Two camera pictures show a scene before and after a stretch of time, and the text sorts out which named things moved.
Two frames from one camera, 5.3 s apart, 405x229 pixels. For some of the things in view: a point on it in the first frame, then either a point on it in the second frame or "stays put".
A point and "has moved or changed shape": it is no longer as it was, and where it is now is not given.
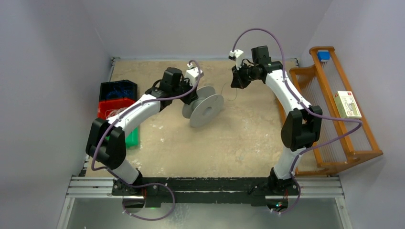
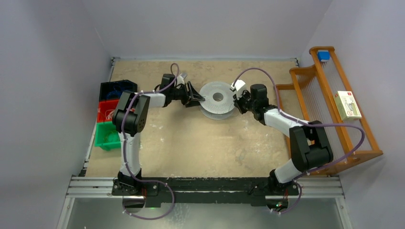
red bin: [107, 108] stays put
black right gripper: [238, 78] → [239, 100]
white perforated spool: [205, 109] has moved or changed shape
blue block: [324, 55] stays put
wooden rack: [346, 135] stays put
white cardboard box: [346, 105] stays put
